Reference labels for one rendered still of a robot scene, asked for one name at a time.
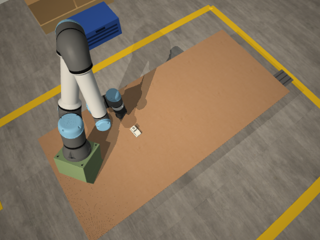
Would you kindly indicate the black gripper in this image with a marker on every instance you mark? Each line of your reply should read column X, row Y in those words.
column 120, row 111

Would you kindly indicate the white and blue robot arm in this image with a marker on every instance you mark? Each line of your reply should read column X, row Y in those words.
column 76, row 74

